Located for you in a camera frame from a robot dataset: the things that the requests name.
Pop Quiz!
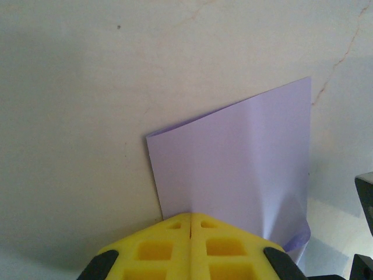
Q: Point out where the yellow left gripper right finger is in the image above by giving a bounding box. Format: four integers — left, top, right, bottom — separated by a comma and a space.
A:
191, 212, 309, 280

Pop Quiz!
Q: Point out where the lilac paper sheet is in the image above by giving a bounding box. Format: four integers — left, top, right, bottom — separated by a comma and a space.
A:
145, 76, 312, 269

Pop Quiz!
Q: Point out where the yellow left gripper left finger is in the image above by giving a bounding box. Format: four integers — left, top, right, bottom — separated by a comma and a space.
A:
76, 212, 192, 280

